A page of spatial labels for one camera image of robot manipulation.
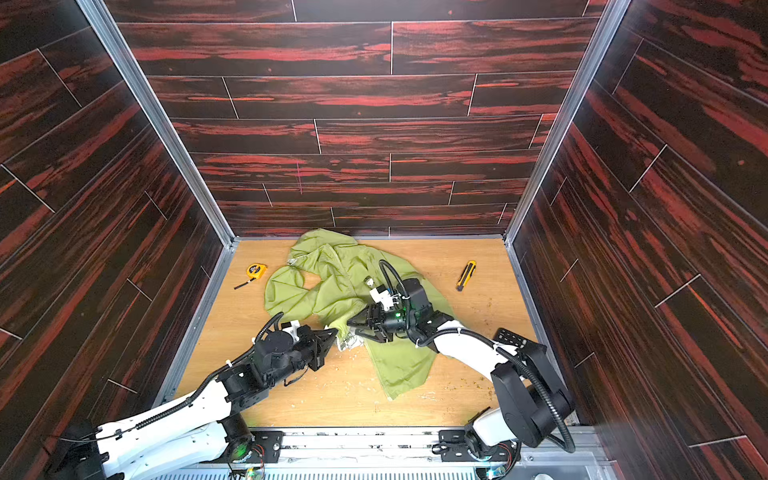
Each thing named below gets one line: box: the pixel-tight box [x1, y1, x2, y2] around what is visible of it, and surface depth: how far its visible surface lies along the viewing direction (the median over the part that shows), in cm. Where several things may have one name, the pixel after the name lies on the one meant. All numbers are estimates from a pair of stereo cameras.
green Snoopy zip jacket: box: [264, 229, 453, 399], surface depth 92 cm
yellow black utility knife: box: [456, 260, 477, 292], surface depth 109 cm
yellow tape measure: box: [234, 263, 267, 290], surface depth 110 cm
